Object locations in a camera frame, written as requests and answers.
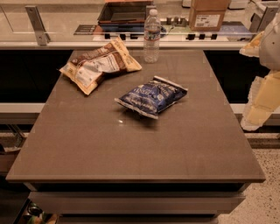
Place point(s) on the brown yellow snack bag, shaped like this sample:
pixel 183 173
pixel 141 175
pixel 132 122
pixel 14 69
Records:
pixel 88 69

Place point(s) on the blue chip bag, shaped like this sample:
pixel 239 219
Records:
pixel 151 98

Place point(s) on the metal glass bracket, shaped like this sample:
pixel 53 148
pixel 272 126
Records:
pixel 262 18
pixel 41 35

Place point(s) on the brown table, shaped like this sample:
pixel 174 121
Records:
pixel 91 161

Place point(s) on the clear plastic water bottle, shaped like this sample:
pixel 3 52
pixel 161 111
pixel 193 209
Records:
pixel 151 37

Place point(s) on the cardboard box with label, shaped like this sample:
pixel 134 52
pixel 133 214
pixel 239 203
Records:
pixel 207 15

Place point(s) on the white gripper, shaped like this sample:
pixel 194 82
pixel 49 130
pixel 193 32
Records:
pixel 271 46

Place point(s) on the right metal glass bracket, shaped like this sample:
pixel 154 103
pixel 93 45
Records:
pixel 262 18

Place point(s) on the left metal glass bracket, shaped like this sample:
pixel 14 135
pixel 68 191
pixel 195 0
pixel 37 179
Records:
pixel 41 35

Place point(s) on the dark metal tray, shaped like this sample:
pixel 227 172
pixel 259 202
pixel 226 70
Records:
pixel 124 11

